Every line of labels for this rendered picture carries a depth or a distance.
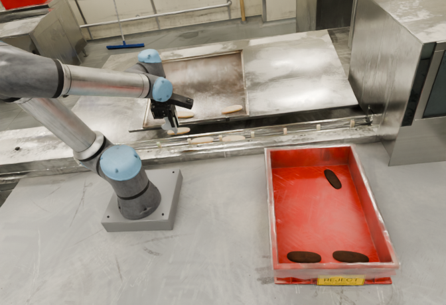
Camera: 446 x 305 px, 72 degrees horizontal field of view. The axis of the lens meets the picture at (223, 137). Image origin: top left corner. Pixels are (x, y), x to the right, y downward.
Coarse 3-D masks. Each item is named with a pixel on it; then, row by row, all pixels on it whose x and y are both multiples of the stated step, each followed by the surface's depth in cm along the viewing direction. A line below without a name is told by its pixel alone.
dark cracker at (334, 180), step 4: (324, 172) 116; (328, 172) 115; (332, 172) 114; (328, 176) 113; (332, 176) 113; (336, 176) 113; (328, 180) 113; (332, 180) 112; (336, 180) 111; (332, 184) 111; (336, 184) 110; (340, 184) 110; (336, 188) 110
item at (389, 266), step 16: (336, 144) 113; (352, 144) 111; (272, 160) 118; (288, 160) 118; (304, 160) 117; (320, 160) 117; (336, 160) 116; (352, 160) 109; (272, 176) 111; (352, 176) 110; (272, 192) 101; (368, 192) 95; (272, 208) 96; (368, 208) 94; (272, 224) 91; (368, 224) 95; (384, 224) 86; (272, 240) 88; (384, 240) 83; (272, 256) 84; (384, 256) 83; (272, 272) 82; (288, 272) 81; (304, 272) 81; (320, 272) 80; (336, 272) 79; (352, 272) 79; (368, 272) 79; (384, 272) 78; (400, 272) 77
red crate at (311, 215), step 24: (288, 168) 120; (312, 168) 119; (336, 168) 117; (288, 192) 112; (312, 192) 110; (336, 192) 109; (288, 216) 104; (312, 216) 103; (336, 216) 101; (360, 216) 100; (288, 240) 98; (312, 240) 96; (336, 240) 95; (360, 240) 94
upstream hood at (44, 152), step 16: (0, 144) 146; (16, 144) 144; (32, 144) 142; (48, 144) 140; (64, 144) 138; (0, 160) 136; (16, 160) 134; (32, 160) 133; (48, 160) 132; (64, 160) 132
